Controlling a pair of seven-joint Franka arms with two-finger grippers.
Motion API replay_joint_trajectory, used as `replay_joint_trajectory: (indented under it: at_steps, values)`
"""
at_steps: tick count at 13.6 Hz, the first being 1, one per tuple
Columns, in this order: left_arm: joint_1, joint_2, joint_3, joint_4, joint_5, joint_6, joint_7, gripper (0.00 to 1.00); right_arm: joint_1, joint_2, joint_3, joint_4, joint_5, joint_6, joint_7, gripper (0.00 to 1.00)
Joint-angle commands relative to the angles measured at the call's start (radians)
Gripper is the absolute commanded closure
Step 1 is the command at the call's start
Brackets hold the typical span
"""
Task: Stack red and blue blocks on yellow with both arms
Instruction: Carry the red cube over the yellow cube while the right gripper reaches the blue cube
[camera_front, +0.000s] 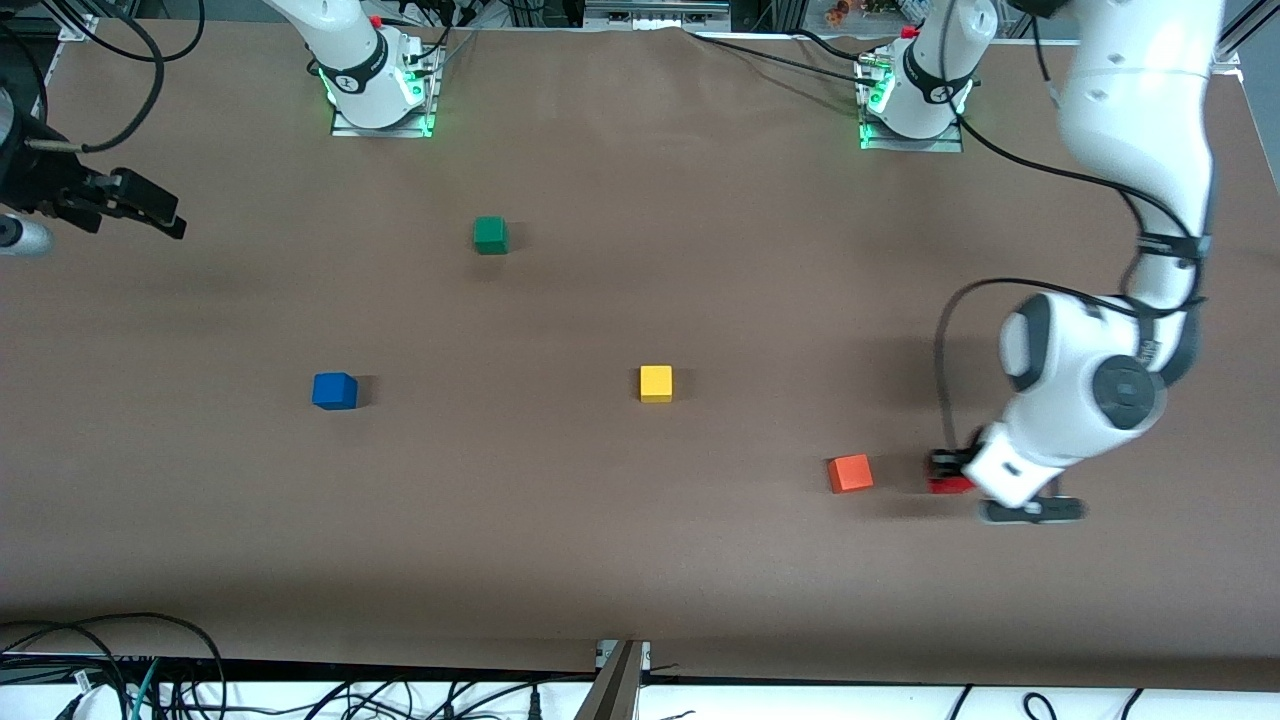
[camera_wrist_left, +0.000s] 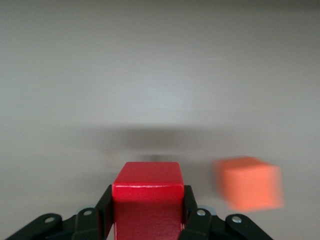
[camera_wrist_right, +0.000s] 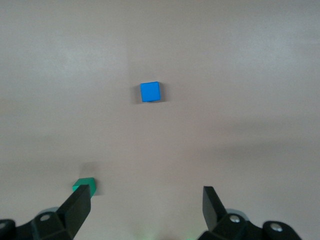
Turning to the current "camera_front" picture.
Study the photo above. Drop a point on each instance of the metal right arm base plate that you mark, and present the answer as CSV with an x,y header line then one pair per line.
x,y
420,125

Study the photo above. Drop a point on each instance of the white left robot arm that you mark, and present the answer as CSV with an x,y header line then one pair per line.
x,y
1130,120

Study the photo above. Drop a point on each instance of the aluminium corner bracket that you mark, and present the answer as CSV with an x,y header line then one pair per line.
x,y
1228,55
78,28

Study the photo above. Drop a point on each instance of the white shelf board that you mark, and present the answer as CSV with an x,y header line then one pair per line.
x,y
800,705

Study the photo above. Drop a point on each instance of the aluminium profile post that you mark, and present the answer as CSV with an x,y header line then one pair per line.
x,y
615,690

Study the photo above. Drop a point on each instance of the green wooden block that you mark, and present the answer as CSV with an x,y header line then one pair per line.
x,y
490,236

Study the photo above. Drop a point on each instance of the red wooden block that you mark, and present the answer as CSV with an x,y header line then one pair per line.
x,y
950,487

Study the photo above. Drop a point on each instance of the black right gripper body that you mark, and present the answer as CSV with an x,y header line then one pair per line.
x,y
40,186

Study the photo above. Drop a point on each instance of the yellow wooden block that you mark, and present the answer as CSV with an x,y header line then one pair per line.
x,y
656,383

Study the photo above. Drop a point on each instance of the brown paper table cover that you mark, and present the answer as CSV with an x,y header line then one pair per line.
x,y
640,560

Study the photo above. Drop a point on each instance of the orange wooden block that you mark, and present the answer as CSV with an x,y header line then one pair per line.
x,y
850,474

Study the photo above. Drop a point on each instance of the blue wooden block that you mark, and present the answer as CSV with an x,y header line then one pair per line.
x,y
334,392

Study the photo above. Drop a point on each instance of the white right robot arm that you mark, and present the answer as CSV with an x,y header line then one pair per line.
x,y
350,60

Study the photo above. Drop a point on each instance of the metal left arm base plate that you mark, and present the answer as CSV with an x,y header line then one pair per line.
x,y
950,145

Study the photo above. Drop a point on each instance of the grey metal equipment rail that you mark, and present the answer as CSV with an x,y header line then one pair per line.
x,y
655,12

